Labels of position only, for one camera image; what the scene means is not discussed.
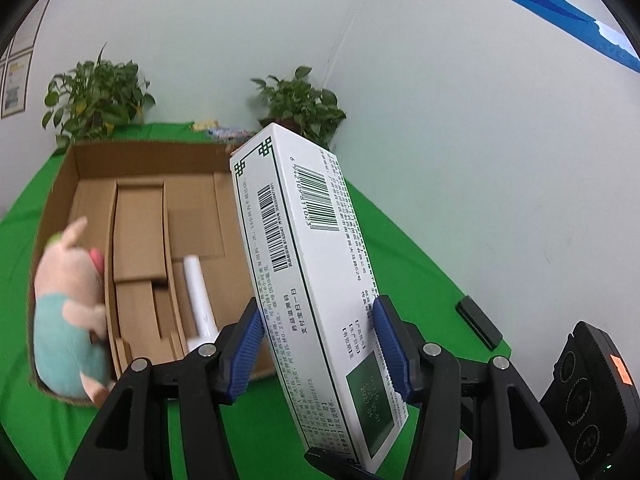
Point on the white tube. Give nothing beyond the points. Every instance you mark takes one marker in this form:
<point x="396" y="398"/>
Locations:
<point x="197" y="290"/>

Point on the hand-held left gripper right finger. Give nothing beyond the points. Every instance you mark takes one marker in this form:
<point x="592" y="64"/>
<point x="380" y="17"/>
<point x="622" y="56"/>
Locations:
<point x="395" y="355"/>

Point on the colourful snack packets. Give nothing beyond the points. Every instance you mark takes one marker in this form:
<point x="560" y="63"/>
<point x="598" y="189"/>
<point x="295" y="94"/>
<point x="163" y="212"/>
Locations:
<point x="225" y="132"/>

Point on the black device with orange sticker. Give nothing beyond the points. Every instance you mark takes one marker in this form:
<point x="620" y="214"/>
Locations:
<point x="590" y="410"/>

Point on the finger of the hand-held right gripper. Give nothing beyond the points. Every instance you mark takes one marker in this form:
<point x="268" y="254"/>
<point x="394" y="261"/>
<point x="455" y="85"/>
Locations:
<point x="330" y="462"/>

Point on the bushy potted green plant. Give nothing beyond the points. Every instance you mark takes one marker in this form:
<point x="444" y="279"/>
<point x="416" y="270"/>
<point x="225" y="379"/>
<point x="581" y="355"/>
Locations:
<point x="95" y="95"/>

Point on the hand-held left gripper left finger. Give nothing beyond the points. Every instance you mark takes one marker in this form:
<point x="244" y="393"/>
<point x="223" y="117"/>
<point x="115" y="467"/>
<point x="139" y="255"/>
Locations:
<point x="240" y="360"/>

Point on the green tablecloth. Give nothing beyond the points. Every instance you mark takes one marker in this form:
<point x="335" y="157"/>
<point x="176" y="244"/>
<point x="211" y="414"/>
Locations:
<point x="425" y="270"/>

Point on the wall of framed certificates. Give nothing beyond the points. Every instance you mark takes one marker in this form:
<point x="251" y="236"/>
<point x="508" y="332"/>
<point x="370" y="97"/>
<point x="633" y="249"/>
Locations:
<point x="15" y="85"/>

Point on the small black bar-shaped object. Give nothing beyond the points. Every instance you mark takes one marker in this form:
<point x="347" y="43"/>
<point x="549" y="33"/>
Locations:
<point x="477" y="321"/>

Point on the large shallow cardboard box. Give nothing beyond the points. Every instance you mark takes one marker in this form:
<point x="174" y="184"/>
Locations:
<point x="145" y="160"/>

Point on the long white medicine box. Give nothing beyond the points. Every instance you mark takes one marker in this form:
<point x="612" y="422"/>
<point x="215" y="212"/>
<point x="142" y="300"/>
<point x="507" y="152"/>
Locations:
<point x="310" y="260"/>

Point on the pink plush pig toy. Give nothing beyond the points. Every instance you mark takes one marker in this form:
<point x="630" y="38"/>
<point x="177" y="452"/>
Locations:
<point x="65" y="310"/>

